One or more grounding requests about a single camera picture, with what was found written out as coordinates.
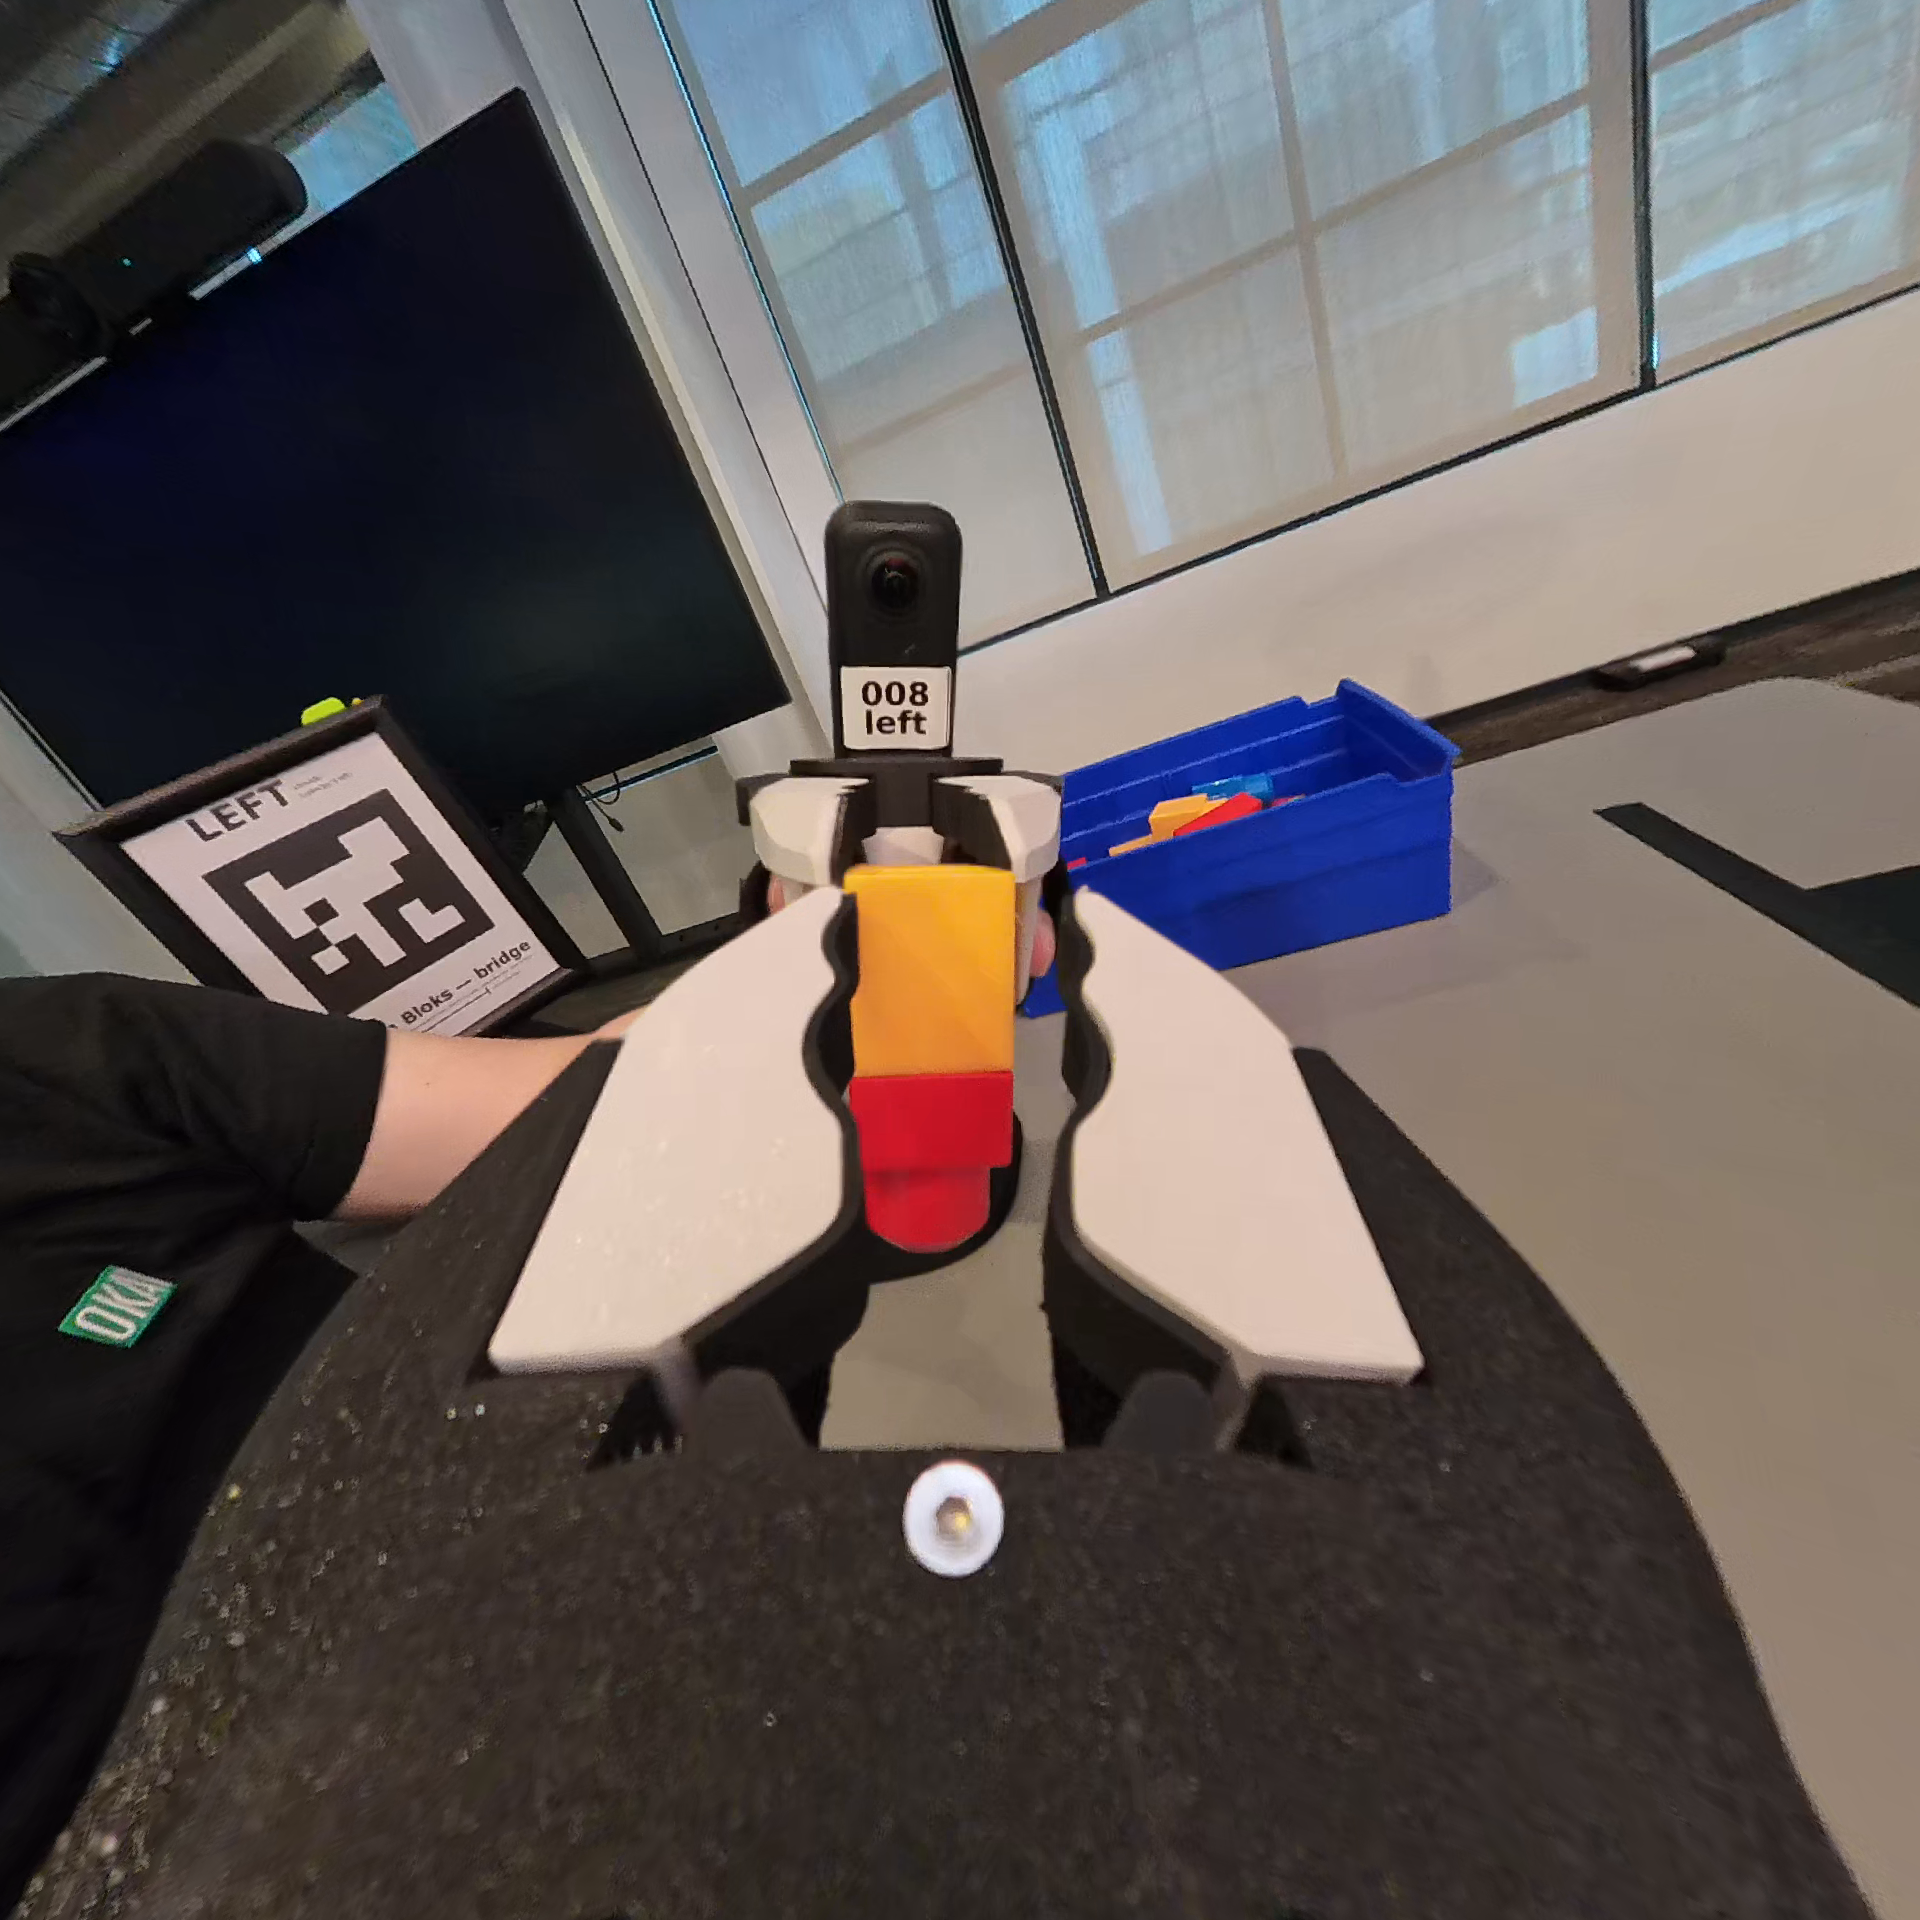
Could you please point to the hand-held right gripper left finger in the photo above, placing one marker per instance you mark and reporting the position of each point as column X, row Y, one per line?
column 704, row 1171

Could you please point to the person's left hand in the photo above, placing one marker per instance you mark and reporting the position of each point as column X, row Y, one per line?
column 1037, row 946

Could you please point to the blue plastic bin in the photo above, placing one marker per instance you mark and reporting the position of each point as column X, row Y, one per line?
column 1275, row 885

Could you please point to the framed marker sign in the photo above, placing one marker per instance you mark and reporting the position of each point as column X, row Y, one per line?
column 346, row 885

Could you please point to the black device on floor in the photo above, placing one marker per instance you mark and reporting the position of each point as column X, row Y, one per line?
column 1658, row 661

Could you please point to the yellow one-stud toy block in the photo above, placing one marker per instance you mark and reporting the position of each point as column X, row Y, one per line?
column 931, row 975

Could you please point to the grey desk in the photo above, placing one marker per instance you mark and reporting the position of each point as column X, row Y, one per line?
column 1574, row 1126

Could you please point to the person's black shirt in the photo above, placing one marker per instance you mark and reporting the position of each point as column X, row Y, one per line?
column 148, row 1142

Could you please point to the large gridded window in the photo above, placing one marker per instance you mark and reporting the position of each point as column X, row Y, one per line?
column 1201, row 226

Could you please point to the person's left forearm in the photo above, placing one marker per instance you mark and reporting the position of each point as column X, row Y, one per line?
column 464, row 1095

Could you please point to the large black tv screen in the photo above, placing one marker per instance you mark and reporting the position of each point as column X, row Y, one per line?
column 374, row 452

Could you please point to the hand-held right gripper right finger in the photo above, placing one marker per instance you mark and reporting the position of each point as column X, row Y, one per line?
column 1229, row 1186

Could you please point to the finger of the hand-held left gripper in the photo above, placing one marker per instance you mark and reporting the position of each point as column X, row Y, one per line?
column 803, row 832
column 1003, row 827

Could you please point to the black video bar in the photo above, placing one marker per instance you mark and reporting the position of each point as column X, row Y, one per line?
column 148, row 242

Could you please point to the red two-stud toy block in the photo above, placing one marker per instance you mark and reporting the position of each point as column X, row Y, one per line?
column 931, row 1119

